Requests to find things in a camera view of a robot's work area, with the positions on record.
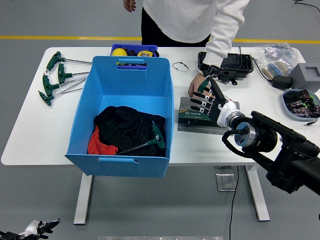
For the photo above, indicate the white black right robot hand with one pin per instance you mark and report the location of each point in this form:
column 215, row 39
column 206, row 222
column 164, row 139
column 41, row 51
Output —
column 220, row 110

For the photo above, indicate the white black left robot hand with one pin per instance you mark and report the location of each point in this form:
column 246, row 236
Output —
column 35, row 226

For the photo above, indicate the person's left hand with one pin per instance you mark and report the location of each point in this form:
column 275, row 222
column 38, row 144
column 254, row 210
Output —
column 196, row 81

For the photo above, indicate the person's right hand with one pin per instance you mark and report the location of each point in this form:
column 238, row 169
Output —
column 130, row 4

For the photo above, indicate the green grey hex key stand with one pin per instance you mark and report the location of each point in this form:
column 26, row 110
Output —
column 192, row 125

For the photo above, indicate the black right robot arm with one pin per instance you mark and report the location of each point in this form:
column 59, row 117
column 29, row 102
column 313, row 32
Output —
column 280, row 150

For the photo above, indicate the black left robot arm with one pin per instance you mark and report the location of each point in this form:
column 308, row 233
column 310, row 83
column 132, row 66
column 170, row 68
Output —
column 10, row 235

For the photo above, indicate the person's left forearm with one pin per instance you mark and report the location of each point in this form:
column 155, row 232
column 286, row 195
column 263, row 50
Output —
column 217, row 47

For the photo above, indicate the large blue plastic box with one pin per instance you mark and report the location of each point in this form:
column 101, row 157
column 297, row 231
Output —
column 130, row 82

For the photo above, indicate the grey foam box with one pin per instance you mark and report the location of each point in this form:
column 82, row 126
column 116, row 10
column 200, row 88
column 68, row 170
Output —
column 300, row 75

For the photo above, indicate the small dark blue bin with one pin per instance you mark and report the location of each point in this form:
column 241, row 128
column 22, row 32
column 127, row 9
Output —
column 135, row 46

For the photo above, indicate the black plastic tray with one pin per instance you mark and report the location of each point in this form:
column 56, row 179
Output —
column 237, row 62

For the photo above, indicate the dark brown small item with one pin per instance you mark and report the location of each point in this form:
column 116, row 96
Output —
column 131, row 52

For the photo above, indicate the yellow ball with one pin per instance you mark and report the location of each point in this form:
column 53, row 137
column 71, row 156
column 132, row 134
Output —
column 119, row 52

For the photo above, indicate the yellow tape measure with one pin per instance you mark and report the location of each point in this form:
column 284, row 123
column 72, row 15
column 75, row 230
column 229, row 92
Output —
column 145, row 53

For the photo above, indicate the white table leg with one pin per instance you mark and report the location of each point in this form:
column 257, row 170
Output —
column 258, row 197
column 83, row 200

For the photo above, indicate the person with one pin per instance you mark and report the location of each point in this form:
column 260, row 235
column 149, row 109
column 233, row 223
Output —
column 185, row 17

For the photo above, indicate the light blue bowl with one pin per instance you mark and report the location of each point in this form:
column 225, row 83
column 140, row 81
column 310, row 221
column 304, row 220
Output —
column 286, row 100

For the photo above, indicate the black power adapter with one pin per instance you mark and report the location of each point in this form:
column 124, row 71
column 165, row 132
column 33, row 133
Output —
column 282, row 82

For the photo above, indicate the taped resistor strip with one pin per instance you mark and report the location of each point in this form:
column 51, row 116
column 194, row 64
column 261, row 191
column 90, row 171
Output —
column 275, row 68

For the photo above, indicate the metal floor plate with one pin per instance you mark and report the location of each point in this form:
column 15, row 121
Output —
column 226, row 182

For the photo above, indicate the clear plastic parts bag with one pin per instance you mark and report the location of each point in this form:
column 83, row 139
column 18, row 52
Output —
column 275, row 53

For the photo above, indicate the dark small parts pile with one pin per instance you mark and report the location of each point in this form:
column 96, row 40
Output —
column 300, row 105

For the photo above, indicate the black cloth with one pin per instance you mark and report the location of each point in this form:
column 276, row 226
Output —
column 125, row 125

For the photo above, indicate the thin black jack plug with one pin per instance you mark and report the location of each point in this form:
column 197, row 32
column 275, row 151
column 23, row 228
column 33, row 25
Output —
column 310, row 123

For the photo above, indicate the red cloth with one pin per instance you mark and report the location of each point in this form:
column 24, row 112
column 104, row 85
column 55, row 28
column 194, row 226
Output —
column 96, row 145

